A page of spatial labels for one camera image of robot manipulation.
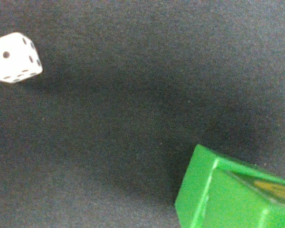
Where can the white die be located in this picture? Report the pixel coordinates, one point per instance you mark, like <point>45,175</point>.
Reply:
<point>19,58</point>

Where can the green block front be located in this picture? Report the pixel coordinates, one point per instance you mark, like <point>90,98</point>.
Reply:
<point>218,191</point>

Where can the black tablecloth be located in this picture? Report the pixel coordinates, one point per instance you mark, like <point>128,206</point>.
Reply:
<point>103,137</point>

